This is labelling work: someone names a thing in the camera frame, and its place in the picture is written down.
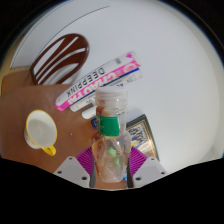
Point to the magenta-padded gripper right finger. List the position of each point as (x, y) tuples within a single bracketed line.
[(148, 170)]

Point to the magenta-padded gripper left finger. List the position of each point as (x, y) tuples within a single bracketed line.
[(73, 170)]

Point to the clear bottle with green label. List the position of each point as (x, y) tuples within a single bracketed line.
[(111, 133)]

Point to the framed group photo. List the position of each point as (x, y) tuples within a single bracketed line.
[(143, 133)]

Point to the white mug with yellow rim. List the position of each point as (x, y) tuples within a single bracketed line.
[(40, 130)]

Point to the dark wooden chair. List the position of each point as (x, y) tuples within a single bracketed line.
[(78, 45)]

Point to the white refrigerator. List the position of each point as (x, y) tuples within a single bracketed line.
[(43, 33)]

